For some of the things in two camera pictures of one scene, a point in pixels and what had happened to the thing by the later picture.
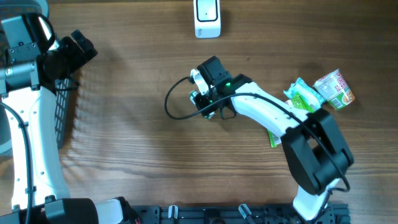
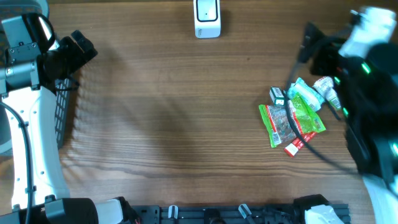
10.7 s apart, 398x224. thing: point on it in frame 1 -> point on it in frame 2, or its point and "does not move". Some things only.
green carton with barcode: [192, 95] -> [277, 96]
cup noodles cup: [334, 89] does not move
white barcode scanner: [207, 18] does not move
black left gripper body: [69, 56] does not move
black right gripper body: [206, 99] -> [326, 63]
